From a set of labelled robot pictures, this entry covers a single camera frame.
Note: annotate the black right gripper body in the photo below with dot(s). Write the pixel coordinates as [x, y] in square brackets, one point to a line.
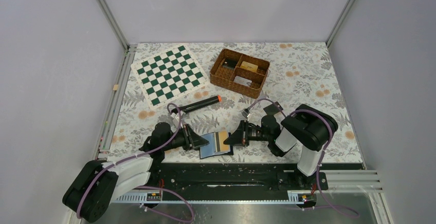
[249, 133]

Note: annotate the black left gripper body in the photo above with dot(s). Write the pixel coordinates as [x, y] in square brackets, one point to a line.
[183, 138]

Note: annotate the black VIP card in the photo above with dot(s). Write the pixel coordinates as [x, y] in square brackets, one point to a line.
[273, 109]

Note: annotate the black leather card holder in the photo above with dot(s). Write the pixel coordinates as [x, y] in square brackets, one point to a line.
[209, 150]

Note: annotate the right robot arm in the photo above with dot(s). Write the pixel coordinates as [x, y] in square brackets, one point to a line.
[306, 125]

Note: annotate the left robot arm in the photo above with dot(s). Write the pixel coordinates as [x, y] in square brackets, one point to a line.
[99, 183]

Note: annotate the gold card magnetic stripe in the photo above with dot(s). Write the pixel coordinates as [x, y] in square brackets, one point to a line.
[220, 146]

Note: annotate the white card in basket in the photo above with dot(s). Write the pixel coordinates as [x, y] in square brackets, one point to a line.
[242, 81]

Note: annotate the tan card in basket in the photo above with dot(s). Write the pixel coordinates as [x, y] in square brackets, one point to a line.
[249, 66]

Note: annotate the black flashlight orange tip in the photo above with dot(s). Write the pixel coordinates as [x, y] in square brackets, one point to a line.
[200, 104]

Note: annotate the floral table mat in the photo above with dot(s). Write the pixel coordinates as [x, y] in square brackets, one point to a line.
[299, 73]

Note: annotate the brown wicker divided basket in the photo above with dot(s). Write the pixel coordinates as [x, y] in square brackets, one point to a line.
[223, 77]

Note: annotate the green white chessboard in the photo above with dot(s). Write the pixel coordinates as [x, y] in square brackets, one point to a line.
[169, 75]

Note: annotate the black item in basket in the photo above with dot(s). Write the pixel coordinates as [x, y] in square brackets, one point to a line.
[230, 63]

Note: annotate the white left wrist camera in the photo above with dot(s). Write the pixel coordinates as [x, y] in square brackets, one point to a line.
[177, 120]

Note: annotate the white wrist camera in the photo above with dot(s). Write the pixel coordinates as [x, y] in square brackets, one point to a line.
[246, 114]
[177, 120]

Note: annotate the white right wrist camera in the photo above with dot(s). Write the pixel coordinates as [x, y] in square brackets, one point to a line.
[246, 114]

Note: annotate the aluminium slotted rail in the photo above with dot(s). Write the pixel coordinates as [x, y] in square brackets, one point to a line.
[350, 182]

